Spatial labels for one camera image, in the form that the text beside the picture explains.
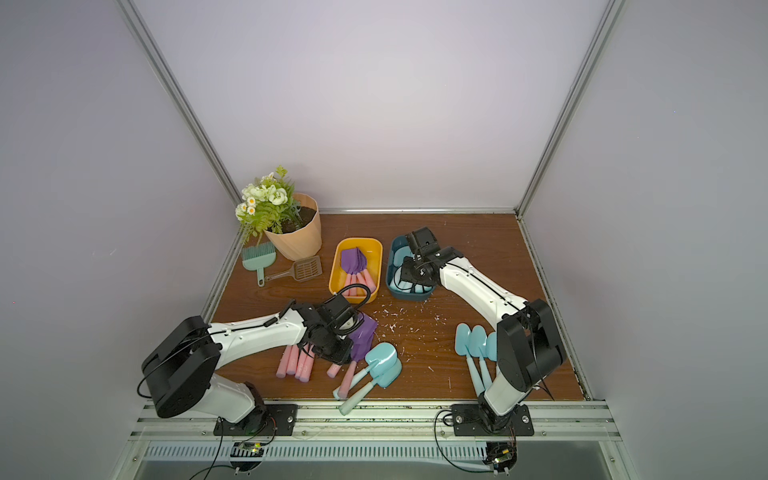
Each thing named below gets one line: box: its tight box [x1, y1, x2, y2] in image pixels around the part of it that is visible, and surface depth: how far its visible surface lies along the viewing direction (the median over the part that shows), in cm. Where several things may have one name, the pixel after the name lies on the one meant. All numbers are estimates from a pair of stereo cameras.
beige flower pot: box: [264, 193, 322, 261], surface depth 97 cm
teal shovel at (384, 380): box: [338, 358, 403, 416], surface depth 79 cm
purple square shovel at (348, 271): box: [342, 266, 354, 296], surface depth 102 cm
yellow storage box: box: [329, 238, 384, 304], surface depth 103 cm
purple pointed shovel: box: [351, 264, 367, 296], surface depth 102 cm
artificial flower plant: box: [235, 165, 302, 242], surface depth 85 cm
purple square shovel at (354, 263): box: [341, 247, 368, 287], surface depth 103 cm
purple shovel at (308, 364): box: [299, 344, 315, 383], surface depth 81 cm
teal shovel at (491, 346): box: [484, 331, 497, 361], surface depth 86 cm
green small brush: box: [241, 242, 277, 287], surface depth 109 cm
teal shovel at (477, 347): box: [469, 325, 492, 390], surface depth 86 cm
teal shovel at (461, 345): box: [454, 322, 485, 397], surface depth 86 cm
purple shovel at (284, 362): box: [276, 345, 292, 379], surface depth 81 cm
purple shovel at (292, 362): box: [286, 345, 299, 375], surface depth 81 cm
